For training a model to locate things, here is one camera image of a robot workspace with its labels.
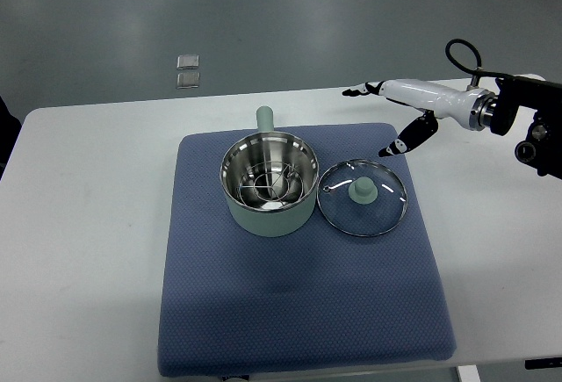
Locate dark object at left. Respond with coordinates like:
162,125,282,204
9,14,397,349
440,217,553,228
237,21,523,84
0,99,22,173

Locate lower metal floor plate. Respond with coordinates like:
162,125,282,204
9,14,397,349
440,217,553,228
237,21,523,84
176,71,200,90

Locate wire steamer rack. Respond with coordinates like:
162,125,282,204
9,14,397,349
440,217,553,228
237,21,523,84
235,162,304,209

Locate glass lid green knob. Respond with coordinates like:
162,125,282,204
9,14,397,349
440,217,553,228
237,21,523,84
317,159,407,237

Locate upper metal floor plate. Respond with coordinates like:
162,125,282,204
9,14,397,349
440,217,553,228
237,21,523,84
177,54,199,70

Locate metal floor plate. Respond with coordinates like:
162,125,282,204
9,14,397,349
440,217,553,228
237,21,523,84
176,71,200,90
177,54,199,70

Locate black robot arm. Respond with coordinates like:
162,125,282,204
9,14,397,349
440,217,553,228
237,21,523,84
480,75,561,179

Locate blue quilted mat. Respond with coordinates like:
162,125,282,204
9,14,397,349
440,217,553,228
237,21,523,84
158,130,456,377

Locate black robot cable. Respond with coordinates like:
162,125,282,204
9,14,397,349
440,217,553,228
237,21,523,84
444,38,519,90

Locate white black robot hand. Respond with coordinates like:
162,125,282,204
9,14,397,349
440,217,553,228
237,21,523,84
342,79,497,157

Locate green steel pot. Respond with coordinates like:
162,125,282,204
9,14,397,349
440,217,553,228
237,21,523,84
220,105,320,238

